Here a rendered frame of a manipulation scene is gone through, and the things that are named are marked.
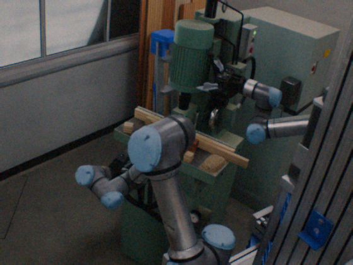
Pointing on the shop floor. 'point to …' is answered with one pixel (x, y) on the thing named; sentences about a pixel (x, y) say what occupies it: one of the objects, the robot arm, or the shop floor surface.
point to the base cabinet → (137, 216)
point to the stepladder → (162, 36)
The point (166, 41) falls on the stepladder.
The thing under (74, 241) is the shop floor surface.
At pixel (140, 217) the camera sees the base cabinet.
